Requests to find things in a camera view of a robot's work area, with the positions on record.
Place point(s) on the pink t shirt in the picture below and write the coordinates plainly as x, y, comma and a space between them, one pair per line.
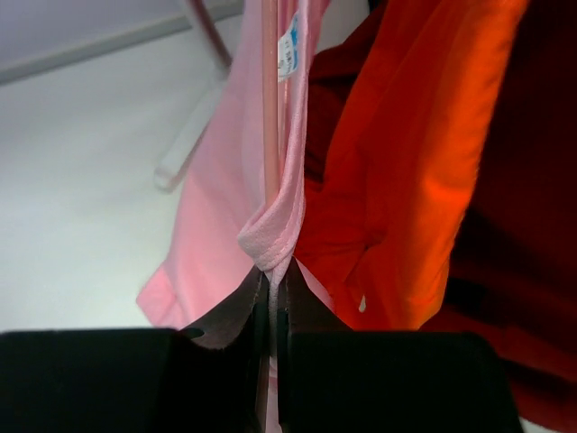
201, 268

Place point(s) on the pink wire hanger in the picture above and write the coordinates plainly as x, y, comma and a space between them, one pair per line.
234, 167

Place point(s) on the orange t shirt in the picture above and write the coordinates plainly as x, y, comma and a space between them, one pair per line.
404, 158

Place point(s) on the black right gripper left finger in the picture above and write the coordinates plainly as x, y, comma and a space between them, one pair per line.
126, 383

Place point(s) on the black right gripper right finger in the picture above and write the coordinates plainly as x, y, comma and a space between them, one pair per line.
332, 378

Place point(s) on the dark red t shirt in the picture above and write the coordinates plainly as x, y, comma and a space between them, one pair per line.
512, 269

